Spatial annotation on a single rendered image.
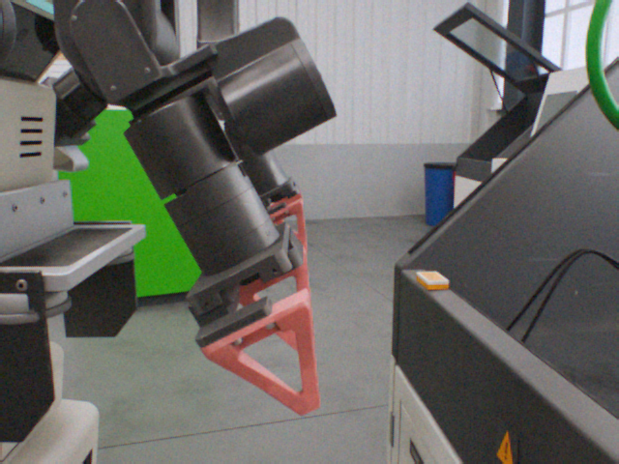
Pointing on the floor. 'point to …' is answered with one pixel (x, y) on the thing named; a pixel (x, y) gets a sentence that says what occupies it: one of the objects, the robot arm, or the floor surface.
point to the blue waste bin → (438, 190)
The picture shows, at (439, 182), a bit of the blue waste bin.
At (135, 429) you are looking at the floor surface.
